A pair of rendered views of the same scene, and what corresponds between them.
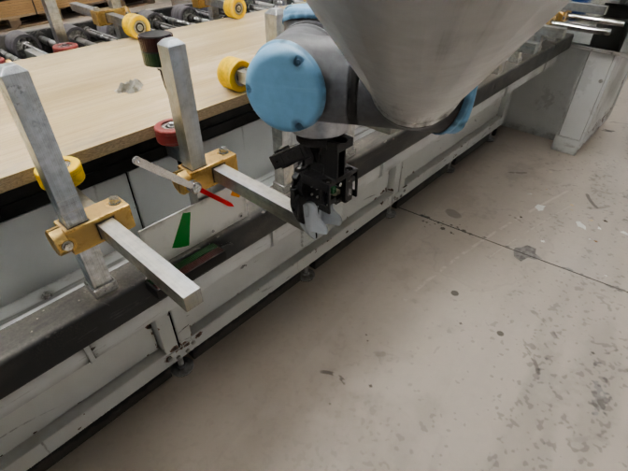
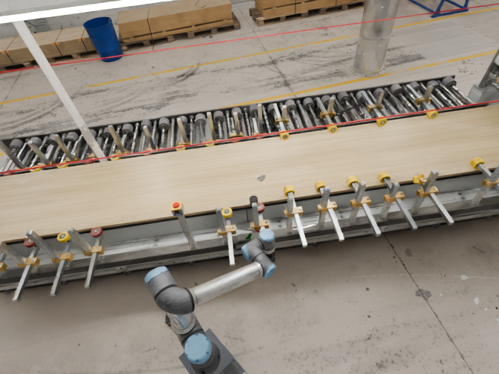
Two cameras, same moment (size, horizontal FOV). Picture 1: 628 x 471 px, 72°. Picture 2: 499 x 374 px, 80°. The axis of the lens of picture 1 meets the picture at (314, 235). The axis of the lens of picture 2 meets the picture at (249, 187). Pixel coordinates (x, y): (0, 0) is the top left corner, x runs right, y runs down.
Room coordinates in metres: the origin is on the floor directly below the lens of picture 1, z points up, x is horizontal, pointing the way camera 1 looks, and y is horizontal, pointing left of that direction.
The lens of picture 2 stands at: (-0.11, -0.65, 2.73)
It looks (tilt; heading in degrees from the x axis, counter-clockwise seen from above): 49 degrees down; 46
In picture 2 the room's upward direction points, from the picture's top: 7 degrees counter-clockwise
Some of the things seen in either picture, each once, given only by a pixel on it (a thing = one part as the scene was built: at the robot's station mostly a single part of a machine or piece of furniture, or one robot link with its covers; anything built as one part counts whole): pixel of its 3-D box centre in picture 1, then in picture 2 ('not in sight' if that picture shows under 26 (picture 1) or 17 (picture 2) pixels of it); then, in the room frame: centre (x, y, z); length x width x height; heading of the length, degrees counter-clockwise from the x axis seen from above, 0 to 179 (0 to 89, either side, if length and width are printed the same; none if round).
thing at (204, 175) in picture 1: (204, 171); (259, 225); (0.80, 0.23, 0.85); 0.14 x 0.06 x 0.05; 138
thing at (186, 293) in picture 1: (120, 238); (229, 238); (0.58, 0.34, 0.84); 0.44 x 0.03 x 0.04; 48
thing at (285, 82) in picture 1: (305, 77); (253, 250); (0.49, 0.01, 1.14); 0.12 x 0.12 x 0.09; 76
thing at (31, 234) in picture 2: not in sight; (49, 249); (-0.32, 1.26, 0.94); 0.04 x 0.04 x 0.48; 48
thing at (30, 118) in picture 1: (69, 210); (223, 228); (0.60, 0.41, 0.89); 0.04 x 0.04 x 0.48; 48
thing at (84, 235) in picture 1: (91, 226); (226, 230); (0.62, 0.40, 0.84); 0.14 x 0.06 x 0.05; 138
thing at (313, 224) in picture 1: (316, 224); not in sight; (0.59, 0.00, 0.86); 0.06 x 0.03 x 0.09; 47
